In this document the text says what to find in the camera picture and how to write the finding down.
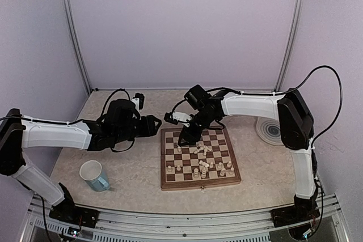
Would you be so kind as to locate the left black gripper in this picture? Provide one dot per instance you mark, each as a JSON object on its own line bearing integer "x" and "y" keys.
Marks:
{"x": 148, "y": 129}

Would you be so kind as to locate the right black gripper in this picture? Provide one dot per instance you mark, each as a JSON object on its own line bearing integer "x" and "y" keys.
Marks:
{"x": 191, "y": 136}

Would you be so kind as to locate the white chess king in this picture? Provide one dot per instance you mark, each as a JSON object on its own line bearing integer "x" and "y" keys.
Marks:
{"x": 203, "y": 173}

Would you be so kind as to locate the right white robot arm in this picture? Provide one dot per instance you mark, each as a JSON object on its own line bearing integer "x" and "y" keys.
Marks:
{"x": 289, "y": 109}

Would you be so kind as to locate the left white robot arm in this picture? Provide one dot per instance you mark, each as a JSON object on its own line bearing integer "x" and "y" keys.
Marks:
{"x": 121, "y": 122}

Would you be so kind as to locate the white chess pieces pile right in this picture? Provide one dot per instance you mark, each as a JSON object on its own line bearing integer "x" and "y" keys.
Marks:
{"x": 200, "y": 147}

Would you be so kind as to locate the wooden chess board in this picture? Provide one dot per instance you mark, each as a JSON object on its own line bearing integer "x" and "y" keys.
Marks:
{"x": 222, "y": 152}

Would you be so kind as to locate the light blue ceramic mug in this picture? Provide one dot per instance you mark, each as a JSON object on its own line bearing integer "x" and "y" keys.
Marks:
{"x": 93, "y": 173}

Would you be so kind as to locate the grey spiral coaster mat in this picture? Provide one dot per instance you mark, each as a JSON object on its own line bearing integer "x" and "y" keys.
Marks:
{"x": 269, "y": 131}

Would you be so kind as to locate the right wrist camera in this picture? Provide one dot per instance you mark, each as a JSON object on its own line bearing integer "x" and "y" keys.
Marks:
{"x": 177, "y": 117}

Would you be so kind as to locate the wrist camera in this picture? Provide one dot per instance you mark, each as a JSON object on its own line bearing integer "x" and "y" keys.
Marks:
{"x": 139, "y": 100}
{"x": 177, "y": 117}

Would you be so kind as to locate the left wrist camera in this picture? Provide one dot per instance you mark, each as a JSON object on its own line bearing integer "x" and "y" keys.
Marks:
{"x": 139, "y": 100}

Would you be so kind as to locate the front aluminium rail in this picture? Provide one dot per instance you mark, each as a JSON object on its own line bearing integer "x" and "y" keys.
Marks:
{"x": 117, "y": 225}

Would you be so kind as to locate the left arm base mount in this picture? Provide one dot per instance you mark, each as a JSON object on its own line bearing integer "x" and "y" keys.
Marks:
{"x": 80, "y": 216}

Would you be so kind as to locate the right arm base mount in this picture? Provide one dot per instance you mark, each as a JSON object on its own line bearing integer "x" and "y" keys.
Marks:
{"x": 291, "y": 215}

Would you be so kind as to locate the right aluminium frame post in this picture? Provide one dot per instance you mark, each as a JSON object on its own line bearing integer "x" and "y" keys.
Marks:
{"x": 298, "y": 4}

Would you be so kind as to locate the aluminium frame post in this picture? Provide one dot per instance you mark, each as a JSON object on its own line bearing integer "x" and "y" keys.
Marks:
{"x": 298, "y": 4}
{"x": 76, "y": 46}

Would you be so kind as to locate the left aluminium frame post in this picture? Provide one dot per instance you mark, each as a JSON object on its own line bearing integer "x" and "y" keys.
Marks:
{"x": 76, "y": 46}

